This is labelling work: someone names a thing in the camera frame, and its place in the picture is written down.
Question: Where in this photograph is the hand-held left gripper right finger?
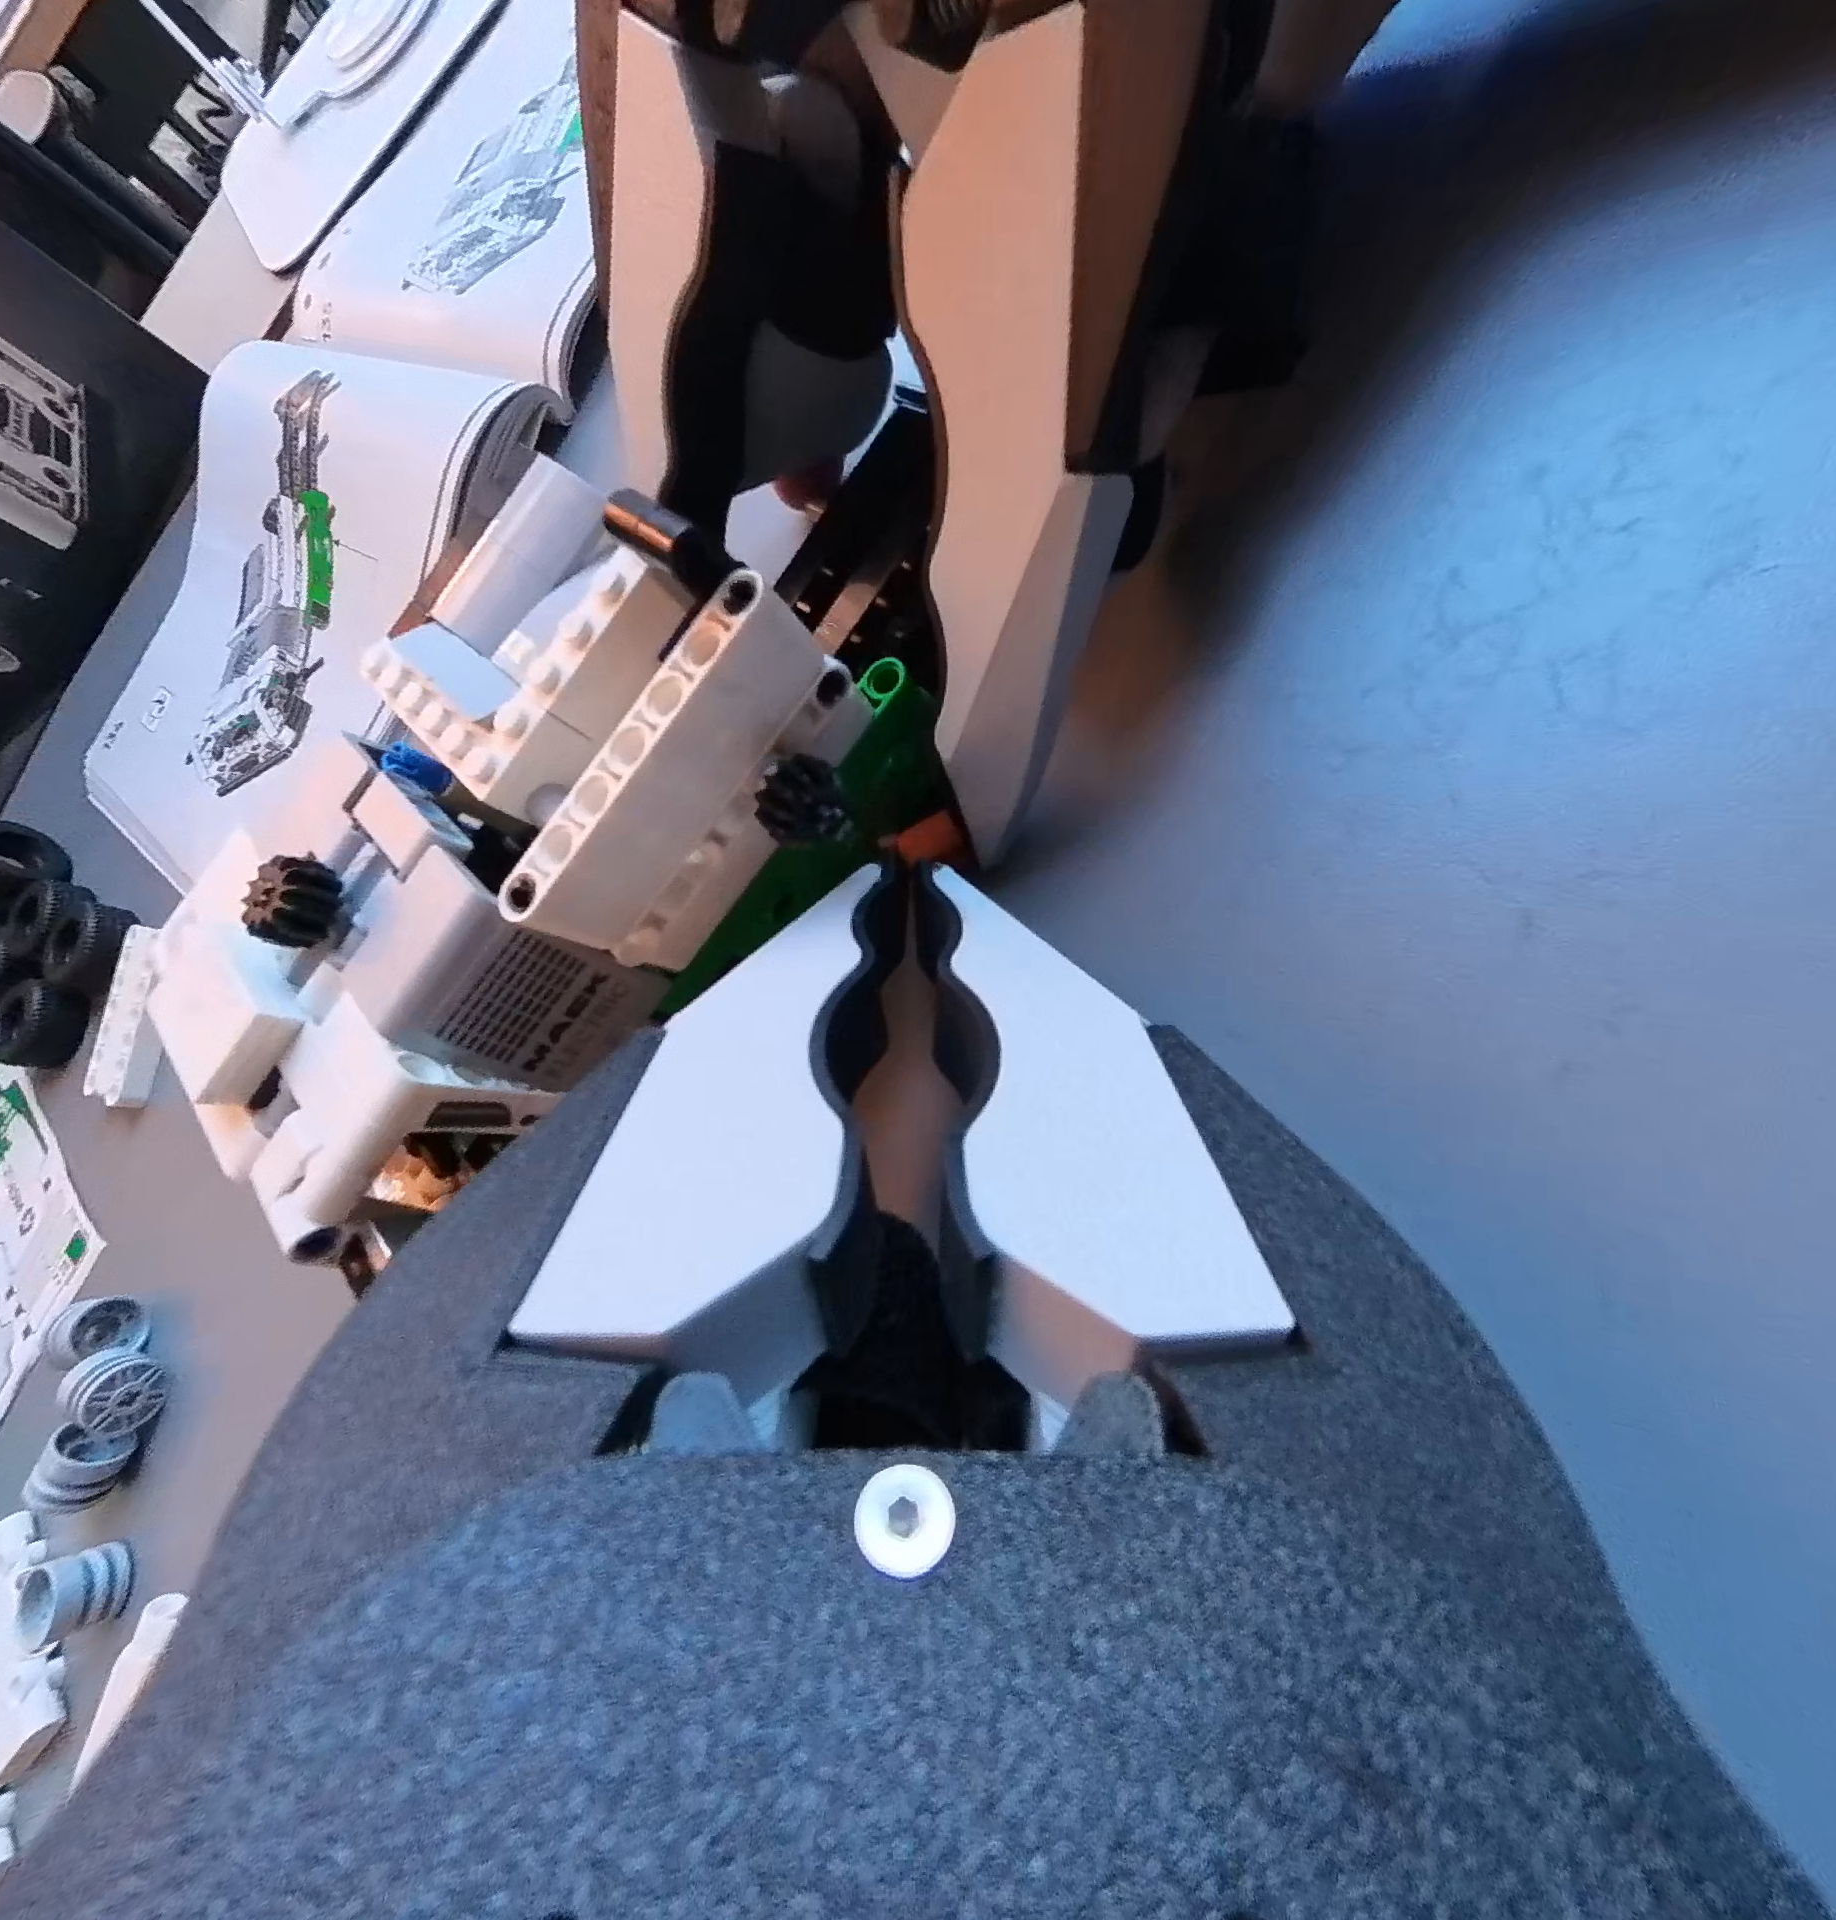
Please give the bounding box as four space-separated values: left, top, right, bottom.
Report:
930 869 1299 1451

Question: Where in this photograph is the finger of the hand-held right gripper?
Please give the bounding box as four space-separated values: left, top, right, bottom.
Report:
602 0 777 549
891 0 1137 873

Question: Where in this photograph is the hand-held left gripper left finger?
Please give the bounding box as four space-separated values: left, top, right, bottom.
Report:
505 861 900 1451

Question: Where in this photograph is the partly built lego truck model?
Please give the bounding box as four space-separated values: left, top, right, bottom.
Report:
146 495 964 1298

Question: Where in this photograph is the open lego instruction booklet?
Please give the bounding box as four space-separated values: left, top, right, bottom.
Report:
82 339 578 889

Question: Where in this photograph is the white long lego brick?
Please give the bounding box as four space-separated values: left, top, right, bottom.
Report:
83 921 164 1113

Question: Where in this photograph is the grey lego wheel hub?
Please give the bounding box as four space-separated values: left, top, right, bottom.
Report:
25 1416 156 1515
45 1295 151 1372
66 1355 174 1435
25 1543 141 1636

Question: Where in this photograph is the black lego box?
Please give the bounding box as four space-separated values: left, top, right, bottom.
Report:
0 193 209 842

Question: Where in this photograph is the lego sticker sheet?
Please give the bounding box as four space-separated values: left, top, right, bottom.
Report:
0 1036 108 1481

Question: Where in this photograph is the white curved lego panel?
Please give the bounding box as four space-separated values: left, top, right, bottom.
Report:
71 1591 195 1796

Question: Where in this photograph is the white lego connector piece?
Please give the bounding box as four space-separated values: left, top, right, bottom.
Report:
0 1513 76 1796

